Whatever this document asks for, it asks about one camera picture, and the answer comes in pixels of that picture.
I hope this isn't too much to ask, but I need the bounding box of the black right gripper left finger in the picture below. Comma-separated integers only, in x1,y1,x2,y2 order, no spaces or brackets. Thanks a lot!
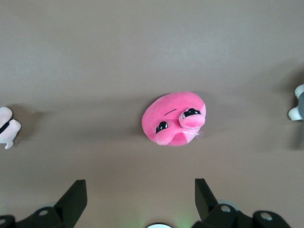
0,180,88,228

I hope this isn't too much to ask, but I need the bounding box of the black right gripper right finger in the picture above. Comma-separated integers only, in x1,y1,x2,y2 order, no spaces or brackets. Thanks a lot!
190,178,293,228

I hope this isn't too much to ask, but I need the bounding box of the bright pink round plush toy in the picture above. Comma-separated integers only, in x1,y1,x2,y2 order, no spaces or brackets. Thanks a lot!
142,91,207,147

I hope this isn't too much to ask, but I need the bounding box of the pale pink white plush dog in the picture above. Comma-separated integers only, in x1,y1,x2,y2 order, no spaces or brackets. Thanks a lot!
0,106,22,150

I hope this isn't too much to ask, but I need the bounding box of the grey white plush husky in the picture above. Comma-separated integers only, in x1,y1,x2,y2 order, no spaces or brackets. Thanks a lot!
287,84,304,122

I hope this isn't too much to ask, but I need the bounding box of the brown table mat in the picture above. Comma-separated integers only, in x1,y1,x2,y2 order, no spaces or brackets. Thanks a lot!
0,0,304,228

